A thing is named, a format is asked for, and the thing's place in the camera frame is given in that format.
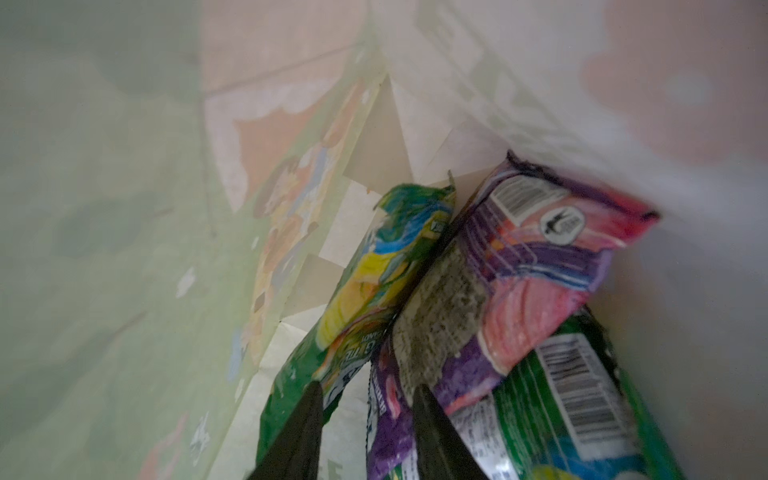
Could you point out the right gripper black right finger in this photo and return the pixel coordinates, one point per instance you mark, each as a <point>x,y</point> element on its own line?
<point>441,453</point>

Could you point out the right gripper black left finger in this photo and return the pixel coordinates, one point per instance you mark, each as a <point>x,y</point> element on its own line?
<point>295,453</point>

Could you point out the green barcode candy packet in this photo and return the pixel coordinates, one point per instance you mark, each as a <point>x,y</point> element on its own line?
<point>567,411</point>

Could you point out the purple pink snack packet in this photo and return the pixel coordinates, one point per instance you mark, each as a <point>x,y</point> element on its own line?
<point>522,257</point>

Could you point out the green Fox's candy packet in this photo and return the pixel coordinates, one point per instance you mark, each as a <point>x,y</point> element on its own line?
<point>409,222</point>

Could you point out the white floral paper bag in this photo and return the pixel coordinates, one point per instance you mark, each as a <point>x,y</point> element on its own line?
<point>183,183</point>

